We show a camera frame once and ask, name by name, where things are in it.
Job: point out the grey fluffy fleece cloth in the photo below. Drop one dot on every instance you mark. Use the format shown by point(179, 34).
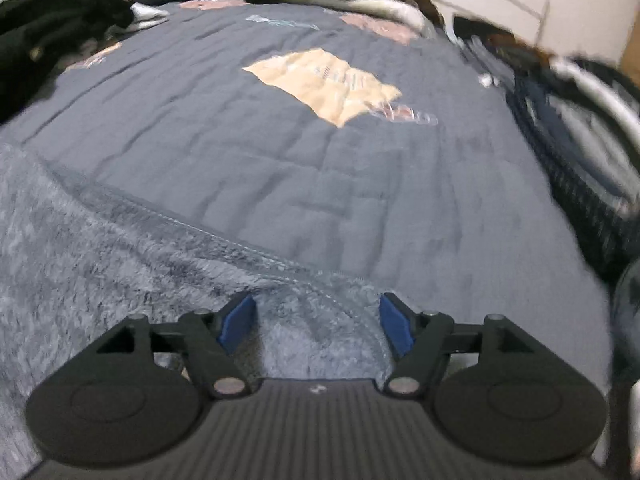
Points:
point(100, 270)

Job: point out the grey quilted patchwork bedspread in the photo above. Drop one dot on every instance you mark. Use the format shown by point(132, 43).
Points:
point(300, 170)

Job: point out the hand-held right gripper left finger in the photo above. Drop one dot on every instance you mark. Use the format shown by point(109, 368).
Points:
point(237, 322)

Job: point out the white metal bar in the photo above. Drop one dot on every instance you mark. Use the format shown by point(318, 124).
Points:
point(600, 87)

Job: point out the dark blue striped garment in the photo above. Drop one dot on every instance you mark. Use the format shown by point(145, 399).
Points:
point(575, 180)

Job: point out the white pillow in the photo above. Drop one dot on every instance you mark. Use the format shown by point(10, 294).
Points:
point(380, 8)

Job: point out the pile of black clothes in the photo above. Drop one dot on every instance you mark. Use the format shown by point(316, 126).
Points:
point(40, 35)

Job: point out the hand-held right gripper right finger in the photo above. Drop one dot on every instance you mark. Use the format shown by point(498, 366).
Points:
point(397, 322)

